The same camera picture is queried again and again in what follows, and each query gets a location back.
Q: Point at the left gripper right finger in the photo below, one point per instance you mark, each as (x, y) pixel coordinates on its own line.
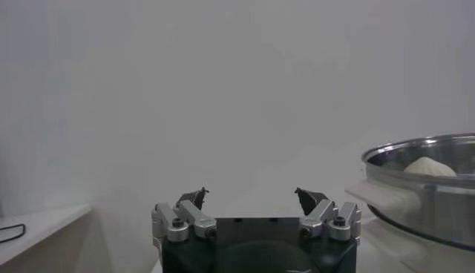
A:
(323, 219)

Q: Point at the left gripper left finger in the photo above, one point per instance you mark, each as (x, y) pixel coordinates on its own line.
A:
(185, 219)

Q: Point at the white steamed baozi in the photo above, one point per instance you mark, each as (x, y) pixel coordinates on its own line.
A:
(430, 167)

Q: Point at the perforated steel steamer basket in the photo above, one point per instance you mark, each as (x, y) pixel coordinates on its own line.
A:
(445, 207)

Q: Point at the white side desk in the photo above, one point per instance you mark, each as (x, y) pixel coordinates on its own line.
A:
(37, 230)

